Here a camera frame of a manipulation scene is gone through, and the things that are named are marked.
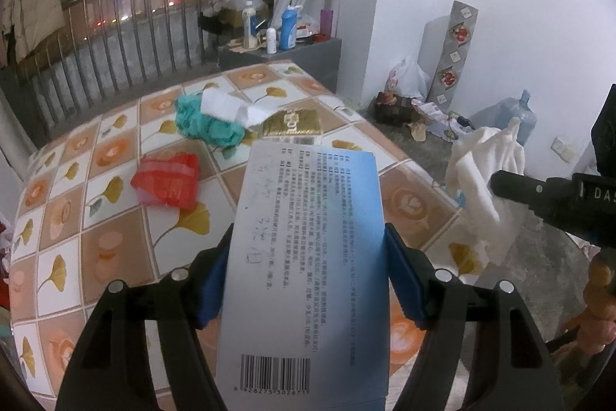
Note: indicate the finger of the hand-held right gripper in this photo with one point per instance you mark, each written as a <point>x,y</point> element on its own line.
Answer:
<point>529,192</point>

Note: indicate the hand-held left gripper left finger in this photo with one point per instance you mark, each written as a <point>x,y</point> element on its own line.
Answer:
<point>211,290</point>

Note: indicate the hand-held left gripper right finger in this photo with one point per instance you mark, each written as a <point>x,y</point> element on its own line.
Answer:
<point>405,278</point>

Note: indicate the white cloth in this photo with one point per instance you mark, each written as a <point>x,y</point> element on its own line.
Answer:
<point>481,170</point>

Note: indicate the blue and white carton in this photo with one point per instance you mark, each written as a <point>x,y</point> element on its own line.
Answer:
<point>308,257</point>

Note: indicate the red plastic bag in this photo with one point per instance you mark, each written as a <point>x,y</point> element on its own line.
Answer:
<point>166,181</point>

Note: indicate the teal plastic bag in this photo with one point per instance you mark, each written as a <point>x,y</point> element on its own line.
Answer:
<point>211,127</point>

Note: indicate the gold foil packet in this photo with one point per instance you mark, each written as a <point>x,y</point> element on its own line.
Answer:
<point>293,124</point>

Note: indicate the white paper sheet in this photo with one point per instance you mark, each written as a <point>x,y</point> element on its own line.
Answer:
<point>226,105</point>

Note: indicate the person's right hand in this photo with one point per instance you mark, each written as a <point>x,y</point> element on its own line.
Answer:
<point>601,310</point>

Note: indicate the large blue water jug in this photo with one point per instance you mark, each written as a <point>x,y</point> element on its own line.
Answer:
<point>522,117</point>

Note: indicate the table with floral tablecloth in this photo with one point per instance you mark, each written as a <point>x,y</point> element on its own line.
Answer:
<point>120,237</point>

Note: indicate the patterned cloth on floor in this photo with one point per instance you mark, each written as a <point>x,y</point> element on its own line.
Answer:
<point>440,122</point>

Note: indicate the brown paper scrap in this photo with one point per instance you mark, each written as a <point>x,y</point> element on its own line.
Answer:
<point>417,131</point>

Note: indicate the dark brown box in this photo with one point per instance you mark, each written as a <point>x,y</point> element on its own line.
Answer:
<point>394,107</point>

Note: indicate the white plastic bag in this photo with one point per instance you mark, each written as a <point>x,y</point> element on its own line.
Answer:
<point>406,76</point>

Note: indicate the grey cabinet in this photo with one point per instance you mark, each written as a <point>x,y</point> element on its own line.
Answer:
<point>308,59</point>

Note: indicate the small white bottle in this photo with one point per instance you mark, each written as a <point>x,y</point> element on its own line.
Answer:
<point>272,41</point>

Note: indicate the purple cup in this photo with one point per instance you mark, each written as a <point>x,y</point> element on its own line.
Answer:
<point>326,23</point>

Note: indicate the clear bottle on cabinet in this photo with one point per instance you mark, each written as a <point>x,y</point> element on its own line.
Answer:
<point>250,26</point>

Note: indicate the blue detergent bottle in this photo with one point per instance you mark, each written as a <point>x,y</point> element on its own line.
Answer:
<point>289,30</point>

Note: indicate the metal railing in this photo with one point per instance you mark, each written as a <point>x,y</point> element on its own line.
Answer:
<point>125,21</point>

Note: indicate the hanging beige jacket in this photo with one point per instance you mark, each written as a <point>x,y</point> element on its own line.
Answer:
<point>31,1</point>

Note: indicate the wall socket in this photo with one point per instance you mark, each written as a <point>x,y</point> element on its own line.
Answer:
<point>564,148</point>

